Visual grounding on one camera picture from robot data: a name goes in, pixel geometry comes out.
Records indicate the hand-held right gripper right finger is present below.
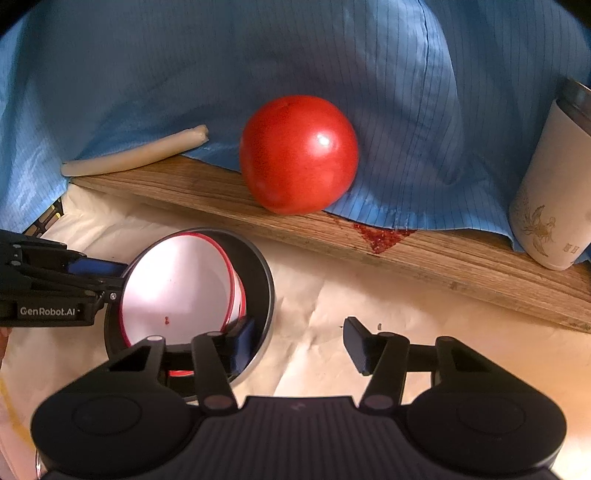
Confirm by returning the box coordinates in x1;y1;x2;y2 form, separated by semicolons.
342;316;486;412

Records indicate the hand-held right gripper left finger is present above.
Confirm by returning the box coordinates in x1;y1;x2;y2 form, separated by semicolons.
106;316;259;412

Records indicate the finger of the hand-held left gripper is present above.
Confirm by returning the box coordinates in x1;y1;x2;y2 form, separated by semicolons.
69;273;125;304
65;253;129;278

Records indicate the white red-rimmed bowl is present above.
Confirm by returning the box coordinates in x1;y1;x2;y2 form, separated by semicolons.
119;233;247;377

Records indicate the cream paper table cover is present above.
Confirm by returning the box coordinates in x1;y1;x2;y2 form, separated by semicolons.
0;185;591;480

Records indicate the black plastic crate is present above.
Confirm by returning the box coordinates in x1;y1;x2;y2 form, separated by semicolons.
23;196;65;237

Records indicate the wooden cutting board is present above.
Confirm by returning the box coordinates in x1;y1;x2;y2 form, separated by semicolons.
69;154;591;334

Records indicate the red tomato pulp smear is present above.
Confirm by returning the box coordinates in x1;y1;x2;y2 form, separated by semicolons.
353;224;416;254

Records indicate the red tomato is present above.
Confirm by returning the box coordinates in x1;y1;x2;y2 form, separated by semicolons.
239;95;360;215

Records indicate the blue striped cloth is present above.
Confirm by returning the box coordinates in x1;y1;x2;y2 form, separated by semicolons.
0;0;591;252

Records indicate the white printed tumbler cup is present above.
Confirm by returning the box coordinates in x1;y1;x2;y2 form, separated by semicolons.
509;76;591;271

